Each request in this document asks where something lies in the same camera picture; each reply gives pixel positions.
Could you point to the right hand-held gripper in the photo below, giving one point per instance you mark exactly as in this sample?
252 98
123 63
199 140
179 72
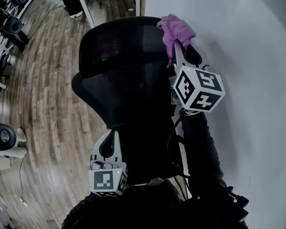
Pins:
200 89

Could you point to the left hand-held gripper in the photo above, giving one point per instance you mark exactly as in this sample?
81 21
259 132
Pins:
105 182

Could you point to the purple cloth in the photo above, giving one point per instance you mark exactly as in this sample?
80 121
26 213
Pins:
176 30

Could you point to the black mesh office chair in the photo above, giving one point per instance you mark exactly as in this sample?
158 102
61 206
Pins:
105 96

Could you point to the person's right forearm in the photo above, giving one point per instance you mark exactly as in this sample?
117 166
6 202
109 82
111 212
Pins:
200 147

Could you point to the person's left forearm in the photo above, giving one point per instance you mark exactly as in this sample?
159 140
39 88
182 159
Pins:
93 211

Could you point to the black chair seat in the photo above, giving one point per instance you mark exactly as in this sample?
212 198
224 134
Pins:
145 151

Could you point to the person's black jacket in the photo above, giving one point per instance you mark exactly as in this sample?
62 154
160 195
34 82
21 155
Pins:
169 206

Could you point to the beige padded stand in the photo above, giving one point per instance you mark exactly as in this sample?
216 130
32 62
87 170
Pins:
12 153

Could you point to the white power strip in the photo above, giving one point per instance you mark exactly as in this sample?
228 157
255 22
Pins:
23 203

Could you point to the black round device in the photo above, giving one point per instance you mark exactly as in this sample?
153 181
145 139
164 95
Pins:
2 135

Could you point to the cardboard box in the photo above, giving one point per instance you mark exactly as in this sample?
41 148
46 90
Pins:
0 163

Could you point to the black body-worn device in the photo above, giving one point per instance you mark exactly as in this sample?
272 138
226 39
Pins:
238 204

